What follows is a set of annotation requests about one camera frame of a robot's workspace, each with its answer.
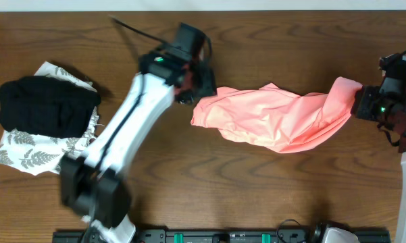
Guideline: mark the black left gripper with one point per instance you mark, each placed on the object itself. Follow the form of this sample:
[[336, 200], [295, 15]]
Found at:
[[209, 88]]

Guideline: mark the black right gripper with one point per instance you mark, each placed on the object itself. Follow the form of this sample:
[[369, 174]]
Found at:
[[365, 98]]

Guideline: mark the pink cloth garment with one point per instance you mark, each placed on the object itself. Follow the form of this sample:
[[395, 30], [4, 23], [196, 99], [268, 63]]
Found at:
[[277, 119]]

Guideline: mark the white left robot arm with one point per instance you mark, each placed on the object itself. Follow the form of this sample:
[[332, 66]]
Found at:
[[93, 185]]

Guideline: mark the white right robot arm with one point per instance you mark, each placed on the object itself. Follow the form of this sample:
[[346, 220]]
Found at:
[[395, 81]]

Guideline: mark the black folded garment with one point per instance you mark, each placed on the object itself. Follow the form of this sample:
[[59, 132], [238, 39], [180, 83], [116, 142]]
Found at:
[[46, 106]]

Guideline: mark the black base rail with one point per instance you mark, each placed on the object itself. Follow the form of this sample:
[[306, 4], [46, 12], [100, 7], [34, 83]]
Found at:
[[286, 233]]

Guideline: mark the white fern-print drawstring bag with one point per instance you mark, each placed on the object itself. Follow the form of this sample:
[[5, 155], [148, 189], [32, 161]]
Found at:
[[36, 154]]

